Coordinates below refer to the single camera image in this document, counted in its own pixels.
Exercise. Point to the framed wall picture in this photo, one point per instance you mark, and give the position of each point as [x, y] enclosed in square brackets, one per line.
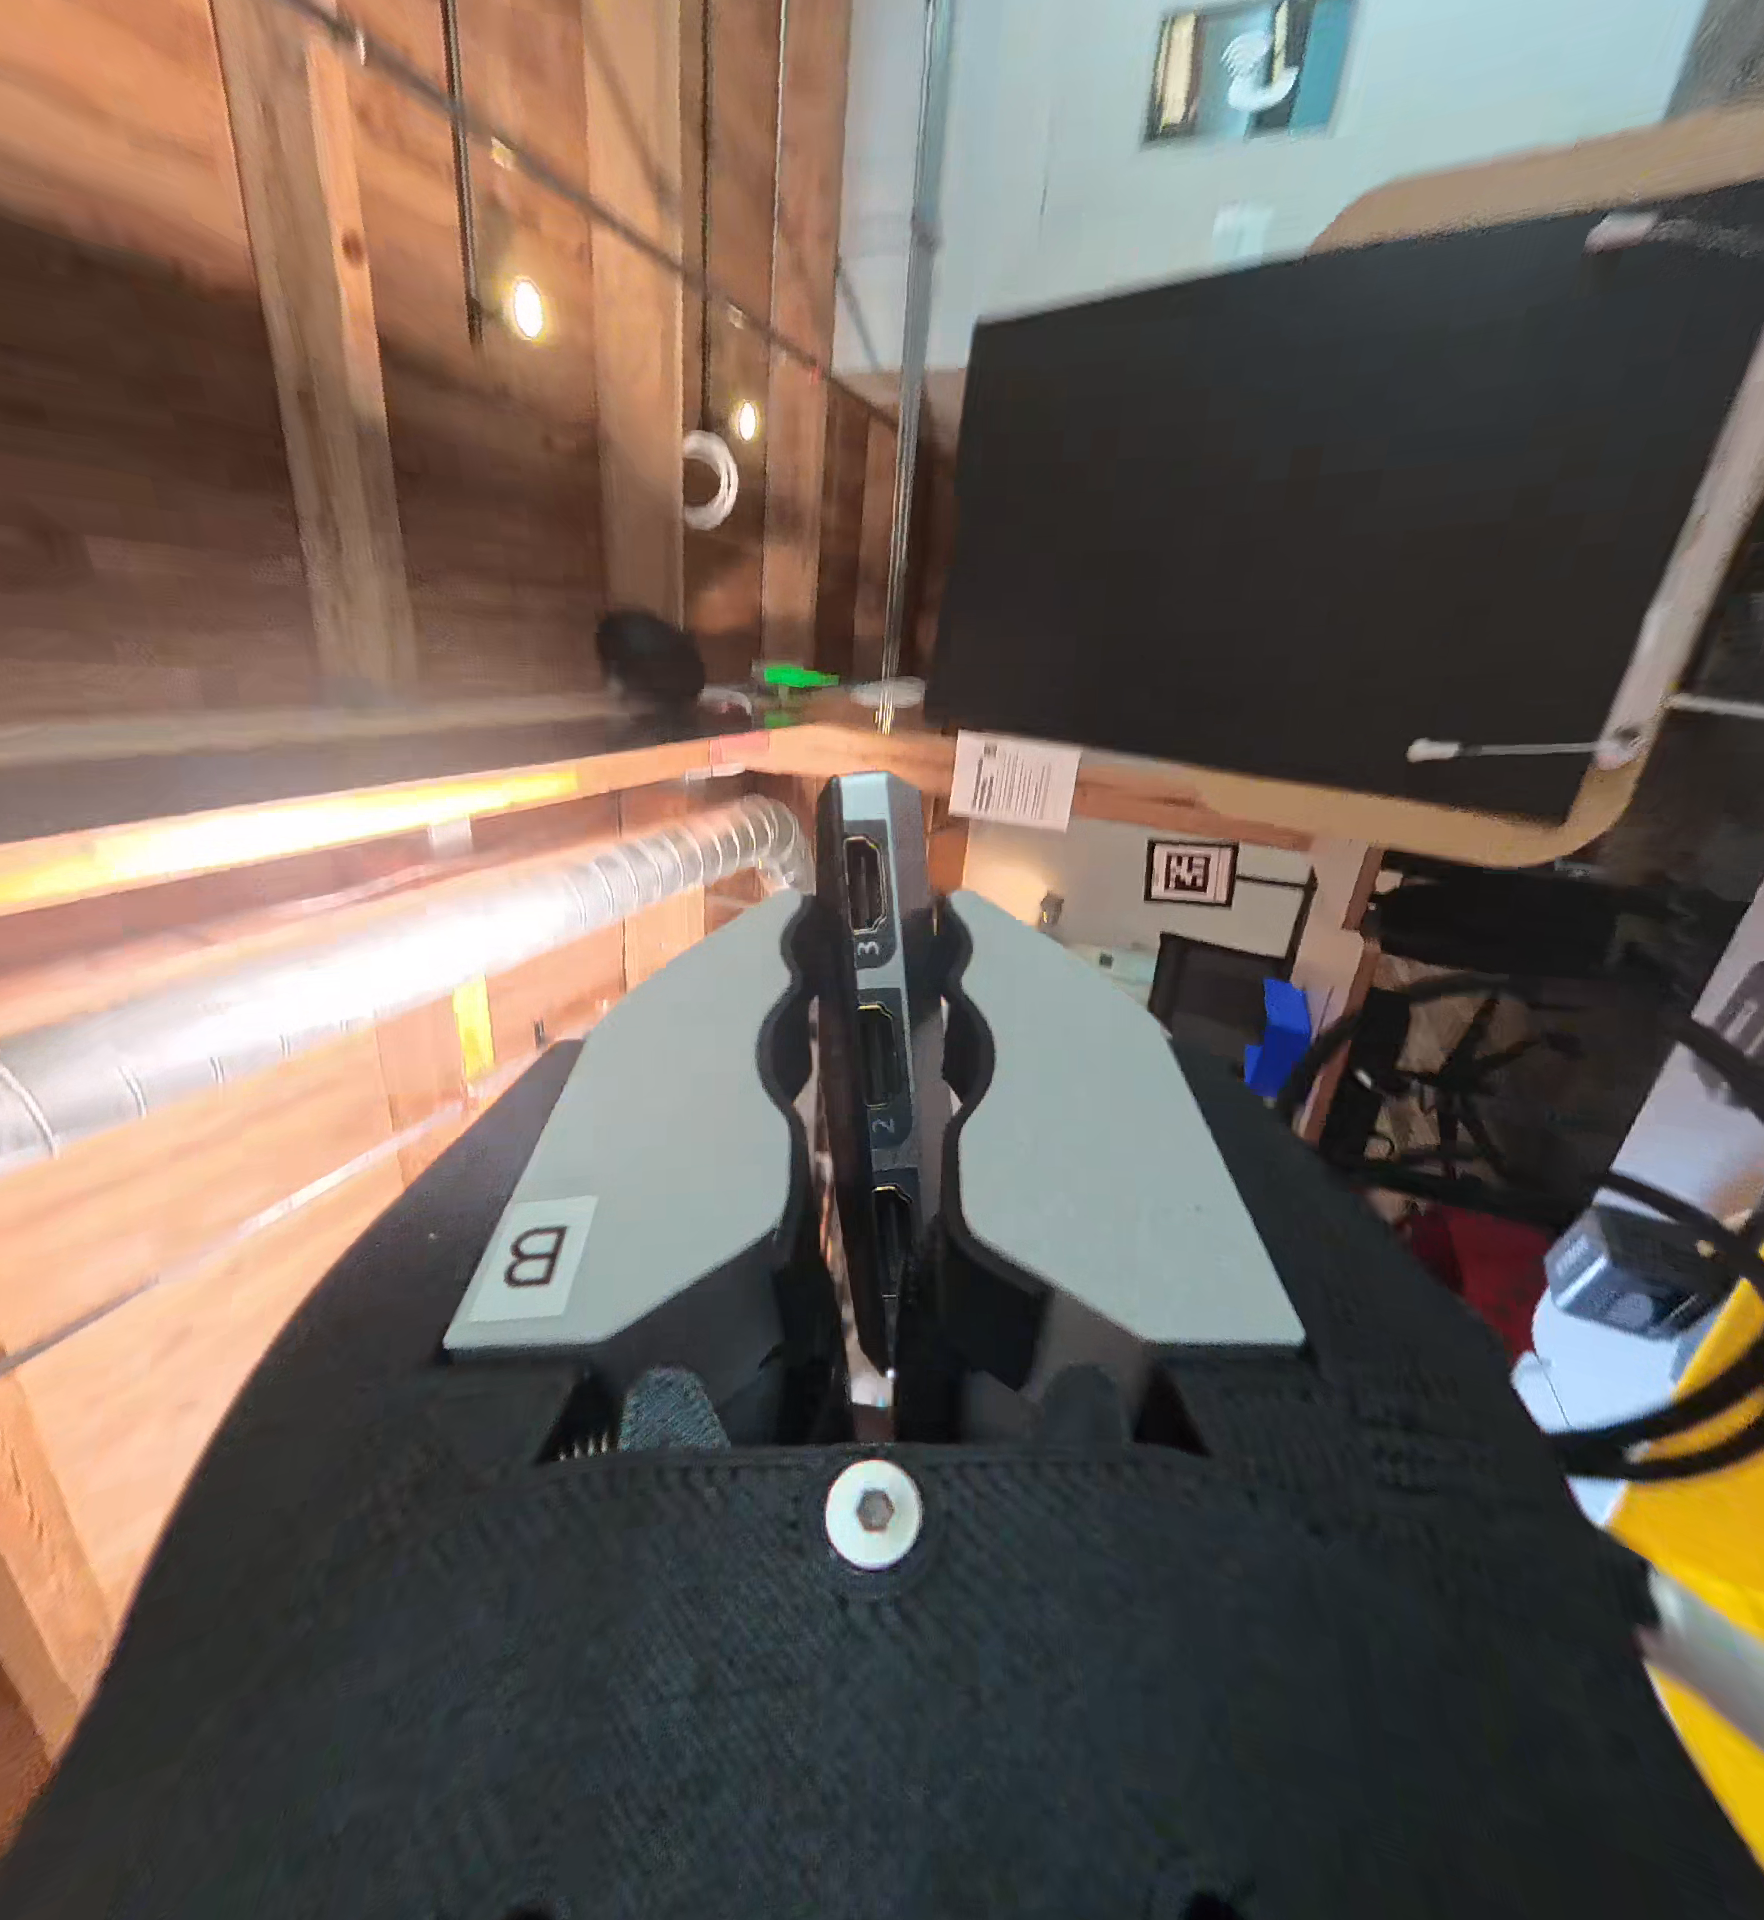
[1240, 67]

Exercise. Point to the blue plastic bin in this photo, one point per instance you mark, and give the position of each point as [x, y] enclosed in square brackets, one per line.
[1279, 1027]

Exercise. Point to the silver ventilation duct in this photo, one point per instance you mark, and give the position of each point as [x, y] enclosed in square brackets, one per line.
[298, 990]

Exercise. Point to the white paper sheet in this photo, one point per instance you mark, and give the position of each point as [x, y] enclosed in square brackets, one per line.
[1013, 780]

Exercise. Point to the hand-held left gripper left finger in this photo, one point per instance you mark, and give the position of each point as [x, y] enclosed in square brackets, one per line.
[659, 1170]

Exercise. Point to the black hdmi switch box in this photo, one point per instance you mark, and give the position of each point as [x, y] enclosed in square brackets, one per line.
[880, 962]

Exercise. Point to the yellow plastic bin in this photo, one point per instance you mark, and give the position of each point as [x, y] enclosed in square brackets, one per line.
[1752, 1529]

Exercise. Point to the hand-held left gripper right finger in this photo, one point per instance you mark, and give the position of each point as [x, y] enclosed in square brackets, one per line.
[1107, 1170]

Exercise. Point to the black round object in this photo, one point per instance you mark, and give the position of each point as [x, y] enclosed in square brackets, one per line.
[649, 652]

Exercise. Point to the framed black white marker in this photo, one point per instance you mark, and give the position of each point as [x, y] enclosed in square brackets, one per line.
[1190, 872]

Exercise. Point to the black top table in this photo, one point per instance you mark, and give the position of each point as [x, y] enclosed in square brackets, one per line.
[1272, 494]

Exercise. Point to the small green object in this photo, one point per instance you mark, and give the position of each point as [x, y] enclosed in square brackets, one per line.
[799, 677]

